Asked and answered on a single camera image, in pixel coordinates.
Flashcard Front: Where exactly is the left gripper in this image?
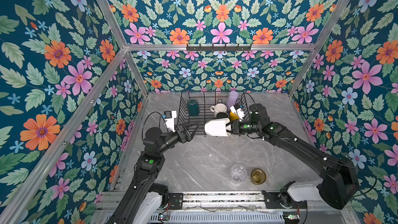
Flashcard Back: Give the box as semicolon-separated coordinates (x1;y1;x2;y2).
157;121;200;157

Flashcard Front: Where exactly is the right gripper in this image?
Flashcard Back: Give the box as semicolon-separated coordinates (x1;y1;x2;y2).
221;120;261;135

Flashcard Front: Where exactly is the yellow mug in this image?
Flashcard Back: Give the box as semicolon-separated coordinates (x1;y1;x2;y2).
229;111;239;121

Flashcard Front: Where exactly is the dark green mug white inside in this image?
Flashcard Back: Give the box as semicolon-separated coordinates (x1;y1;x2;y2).
187;99;200;117

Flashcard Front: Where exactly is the white faceted mug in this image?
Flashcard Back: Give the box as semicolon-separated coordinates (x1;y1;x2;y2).
204;118;231;137

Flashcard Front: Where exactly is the black mug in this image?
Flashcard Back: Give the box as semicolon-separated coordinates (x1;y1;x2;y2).
216;112;229;119

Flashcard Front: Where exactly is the white mug red inside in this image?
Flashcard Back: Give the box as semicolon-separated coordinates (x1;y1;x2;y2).
210;103;227;118

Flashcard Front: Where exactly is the lilac plastic cup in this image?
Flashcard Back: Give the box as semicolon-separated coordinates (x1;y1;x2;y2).
226;91;239;111

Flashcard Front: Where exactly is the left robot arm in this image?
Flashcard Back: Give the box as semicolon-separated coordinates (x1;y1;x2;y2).
107;123;199;224

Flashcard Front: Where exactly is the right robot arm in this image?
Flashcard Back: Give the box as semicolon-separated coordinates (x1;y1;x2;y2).
226;104;359;210

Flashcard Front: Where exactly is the clear glass cup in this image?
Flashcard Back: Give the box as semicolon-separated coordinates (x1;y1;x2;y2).
230;164;247;182

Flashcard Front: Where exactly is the olive green glass cup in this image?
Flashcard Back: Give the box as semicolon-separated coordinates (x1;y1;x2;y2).
250;168;267;185

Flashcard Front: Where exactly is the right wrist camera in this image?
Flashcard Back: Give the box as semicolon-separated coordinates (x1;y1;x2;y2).
231;103;245;121

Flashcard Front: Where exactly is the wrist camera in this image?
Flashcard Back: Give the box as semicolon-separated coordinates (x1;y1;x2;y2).
231;103;245;121
163;111;177;132

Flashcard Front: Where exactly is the black wire dish rack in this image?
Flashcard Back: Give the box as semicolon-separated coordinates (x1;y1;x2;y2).
177;91;258;136

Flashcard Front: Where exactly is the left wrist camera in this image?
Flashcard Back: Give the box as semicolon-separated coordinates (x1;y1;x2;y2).
163;111;177;132

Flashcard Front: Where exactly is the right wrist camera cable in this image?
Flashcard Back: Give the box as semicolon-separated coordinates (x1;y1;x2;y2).
240;92;259;113

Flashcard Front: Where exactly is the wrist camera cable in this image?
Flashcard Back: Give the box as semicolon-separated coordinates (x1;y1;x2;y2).
141;111;167;141
240;92;259;113

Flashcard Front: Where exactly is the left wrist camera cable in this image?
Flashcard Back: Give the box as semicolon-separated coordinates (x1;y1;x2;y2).
141;111;167;141

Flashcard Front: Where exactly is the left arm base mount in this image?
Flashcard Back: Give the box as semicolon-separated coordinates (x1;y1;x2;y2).
159;192;184;210

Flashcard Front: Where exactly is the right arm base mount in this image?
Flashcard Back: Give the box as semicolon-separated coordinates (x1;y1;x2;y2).
261;190;307;209

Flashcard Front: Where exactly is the black hook rail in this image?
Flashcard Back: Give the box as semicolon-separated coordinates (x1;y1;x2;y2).
186;44;252;52

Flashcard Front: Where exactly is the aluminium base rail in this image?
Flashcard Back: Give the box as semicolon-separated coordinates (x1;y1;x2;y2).
99;190;355;212

